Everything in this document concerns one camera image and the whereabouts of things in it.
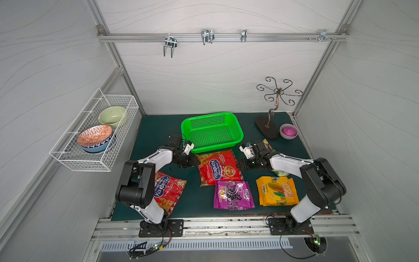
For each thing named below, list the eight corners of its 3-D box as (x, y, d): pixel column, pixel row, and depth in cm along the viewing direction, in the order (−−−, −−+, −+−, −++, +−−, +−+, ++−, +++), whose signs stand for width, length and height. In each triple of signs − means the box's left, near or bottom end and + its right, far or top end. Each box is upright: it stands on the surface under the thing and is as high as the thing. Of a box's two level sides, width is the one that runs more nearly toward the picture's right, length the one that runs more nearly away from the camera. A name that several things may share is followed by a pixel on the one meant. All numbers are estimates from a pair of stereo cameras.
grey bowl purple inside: (280, 141, 107) (283, 136, 102) (276, 129, 114) (279, 123, 109) (296, 142, 107) (300, 136, 102) (291, 129, 114) (295, 123, 109)
